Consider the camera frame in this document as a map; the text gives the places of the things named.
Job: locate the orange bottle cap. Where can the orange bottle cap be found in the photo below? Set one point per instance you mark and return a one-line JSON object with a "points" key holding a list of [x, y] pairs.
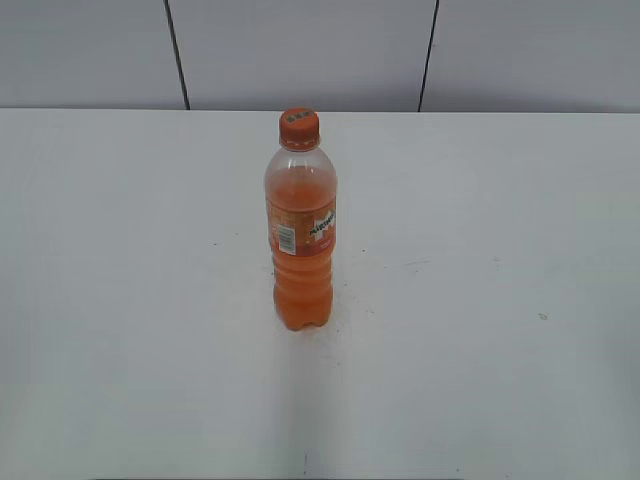
{"points": [[299, 129]]}

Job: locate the orange soda plastic bottle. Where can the orange soda plastic bottle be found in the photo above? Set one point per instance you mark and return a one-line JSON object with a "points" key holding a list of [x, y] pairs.
{"points": [[300, 185]]}

